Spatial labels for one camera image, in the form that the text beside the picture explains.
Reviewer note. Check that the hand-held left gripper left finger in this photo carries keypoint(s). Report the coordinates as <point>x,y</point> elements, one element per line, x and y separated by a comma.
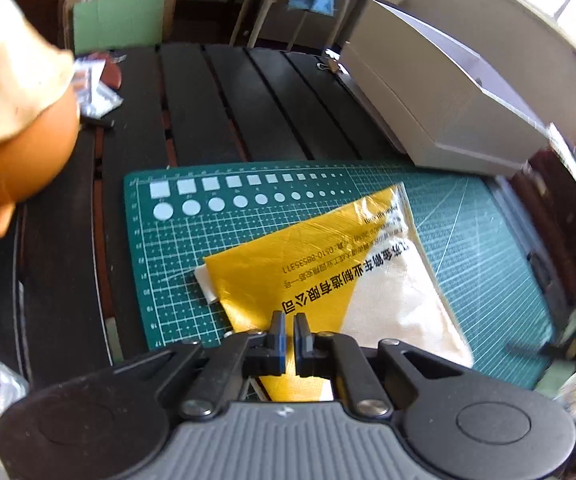
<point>279,345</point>

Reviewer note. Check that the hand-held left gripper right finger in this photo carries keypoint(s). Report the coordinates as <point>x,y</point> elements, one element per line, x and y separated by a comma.
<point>300,347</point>

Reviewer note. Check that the yellow and white shopping bag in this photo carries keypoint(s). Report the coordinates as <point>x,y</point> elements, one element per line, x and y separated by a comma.
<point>318,255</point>

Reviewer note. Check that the white box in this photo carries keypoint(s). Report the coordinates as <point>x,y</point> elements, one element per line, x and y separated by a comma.
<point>417,100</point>

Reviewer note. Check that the green cutting mat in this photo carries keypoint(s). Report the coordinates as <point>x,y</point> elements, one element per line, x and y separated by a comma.
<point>168,260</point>

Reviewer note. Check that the orange clay pot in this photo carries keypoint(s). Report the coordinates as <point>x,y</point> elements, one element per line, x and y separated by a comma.
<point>38,160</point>

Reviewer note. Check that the clear plastic packets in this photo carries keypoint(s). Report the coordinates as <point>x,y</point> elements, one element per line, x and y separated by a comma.
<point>93,90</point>

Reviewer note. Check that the green board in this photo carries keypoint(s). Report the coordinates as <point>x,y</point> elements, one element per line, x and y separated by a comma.
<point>118,22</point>

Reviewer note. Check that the cream figure with red dots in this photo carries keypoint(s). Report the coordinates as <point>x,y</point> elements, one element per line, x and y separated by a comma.
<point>23,75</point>

